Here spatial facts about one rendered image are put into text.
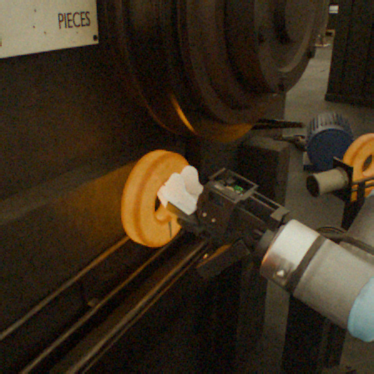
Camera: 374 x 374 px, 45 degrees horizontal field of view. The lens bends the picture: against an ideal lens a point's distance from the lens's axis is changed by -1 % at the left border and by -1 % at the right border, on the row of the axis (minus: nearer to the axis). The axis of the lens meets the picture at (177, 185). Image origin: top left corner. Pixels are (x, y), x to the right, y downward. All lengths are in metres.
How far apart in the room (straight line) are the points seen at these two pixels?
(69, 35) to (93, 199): 0.24
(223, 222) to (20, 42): 0.35
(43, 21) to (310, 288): 0.48
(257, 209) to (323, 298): 0.14
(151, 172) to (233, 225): 0.14
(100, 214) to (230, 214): 0.22
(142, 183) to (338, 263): 0.29
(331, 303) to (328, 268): 0.04
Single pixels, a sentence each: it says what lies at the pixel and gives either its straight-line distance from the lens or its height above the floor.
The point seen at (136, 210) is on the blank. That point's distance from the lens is 0.66.
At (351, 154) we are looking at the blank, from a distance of 1.24.
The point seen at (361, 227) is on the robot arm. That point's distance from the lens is 0.74.
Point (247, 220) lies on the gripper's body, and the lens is 0.63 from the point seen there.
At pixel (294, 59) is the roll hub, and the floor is 1.02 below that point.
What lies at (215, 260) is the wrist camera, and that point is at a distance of 0.69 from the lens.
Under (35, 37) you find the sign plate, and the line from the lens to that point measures 0.63.
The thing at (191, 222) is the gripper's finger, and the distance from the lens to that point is 0.65.
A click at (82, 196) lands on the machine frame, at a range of 0.68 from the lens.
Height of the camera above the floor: 1.14
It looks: 24 degrees down
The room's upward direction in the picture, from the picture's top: straight up
